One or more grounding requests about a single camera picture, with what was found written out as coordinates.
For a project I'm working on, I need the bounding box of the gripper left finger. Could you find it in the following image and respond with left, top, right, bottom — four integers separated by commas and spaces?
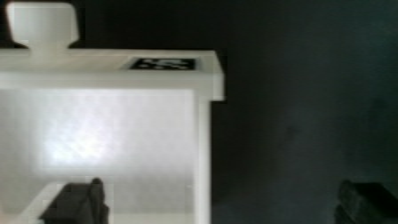
40, 178, 111, 224

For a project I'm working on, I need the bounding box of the white front drawer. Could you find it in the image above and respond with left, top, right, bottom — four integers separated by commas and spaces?
0, 2, 226, 224

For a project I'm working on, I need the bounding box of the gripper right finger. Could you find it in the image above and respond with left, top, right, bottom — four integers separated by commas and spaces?
335, 180, 398, 224

